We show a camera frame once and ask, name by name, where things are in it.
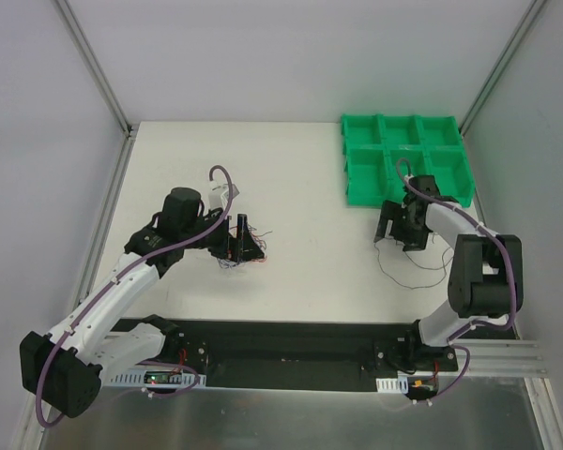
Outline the coloured wire bundle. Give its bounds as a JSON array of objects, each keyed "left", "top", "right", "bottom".
[{"left": 215, "top": 227, "right": 274, "bottom": 272}]

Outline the black wire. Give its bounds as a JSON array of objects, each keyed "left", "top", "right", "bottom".
[{"left": 373, "top": 232, "right": 456, "bottom": 290}]

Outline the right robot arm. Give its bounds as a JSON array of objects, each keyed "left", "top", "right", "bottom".
[{"left": 373, "top": 175, "right": 524, "bottom": 370}]

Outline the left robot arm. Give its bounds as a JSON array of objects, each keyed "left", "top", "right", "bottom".
[{"left": 20, "top": 182, "right": 265, "bottom": 427}]

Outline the green compartment bin tray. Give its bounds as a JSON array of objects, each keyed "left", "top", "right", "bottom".
[{"left": 340, "top": 114, "right": 475, "bottom": 208}]

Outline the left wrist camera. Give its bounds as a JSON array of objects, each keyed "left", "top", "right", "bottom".
[{"left": 208, "top": 181, "right": 239, "bottom": 209}]

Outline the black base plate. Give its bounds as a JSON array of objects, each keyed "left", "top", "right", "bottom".
[{"left": 124, "top": 316, "right": 466, "bottom": 393}]

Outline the right white cable duct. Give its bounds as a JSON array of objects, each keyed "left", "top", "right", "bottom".
[{"left": 375, "top": 375, "right": 409, "bottom": 395}]

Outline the white cable duct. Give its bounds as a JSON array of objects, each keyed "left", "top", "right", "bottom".
[
  {"left": 375, "top": 375, "right": 409, "bottom": 395},
  {"left": 105, "top": 368, "right": 195, "bottom": 389}
]

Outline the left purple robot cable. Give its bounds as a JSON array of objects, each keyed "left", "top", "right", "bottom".
[{"left": 35, "top": 165, "right": 236, "bottom": 428}]

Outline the left white cable duct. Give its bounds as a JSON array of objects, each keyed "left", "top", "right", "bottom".
[{"left": 105, "top": 368, "right": 195, "bottom": 389}]

